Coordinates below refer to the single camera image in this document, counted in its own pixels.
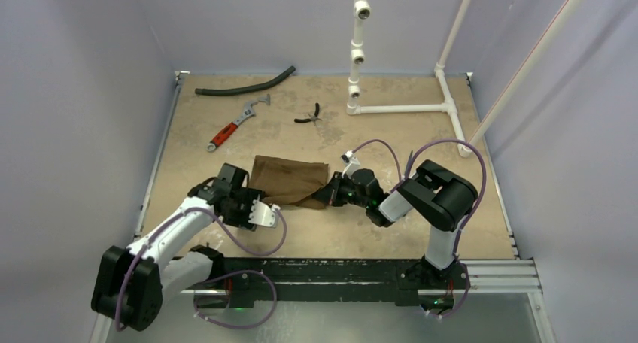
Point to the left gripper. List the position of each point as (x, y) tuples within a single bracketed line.
[(242, 222)]

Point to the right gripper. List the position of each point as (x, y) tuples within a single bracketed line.
[(335, 190)]

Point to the brown cloth napkin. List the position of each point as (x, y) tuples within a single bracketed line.
[(289, 182)]

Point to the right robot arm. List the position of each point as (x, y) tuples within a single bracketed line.
[(440, 196)]

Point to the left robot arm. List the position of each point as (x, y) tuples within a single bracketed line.
[(133, 282)]

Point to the black pliers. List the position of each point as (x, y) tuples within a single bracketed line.
[(311, 117)]

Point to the blue spoon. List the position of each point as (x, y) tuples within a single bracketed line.
[(409, 161)]

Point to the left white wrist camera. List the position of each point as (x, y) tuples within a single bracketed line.
[(262, 214)]

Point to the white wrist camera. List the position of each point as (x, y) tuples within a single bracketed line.
[(351, 163), (262, 214)]

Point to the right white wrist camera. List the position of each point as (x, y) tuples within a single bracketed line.
[(351, 163)]

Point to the red handled adjustable wrench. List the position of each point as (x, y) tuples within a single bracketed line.
[(247, 112)]

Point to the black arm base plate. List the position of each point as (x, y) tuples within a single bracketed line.
[(242, 281)]

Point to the aluminium frame rail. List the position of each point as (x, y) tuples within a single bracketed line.
[(328, 234)]

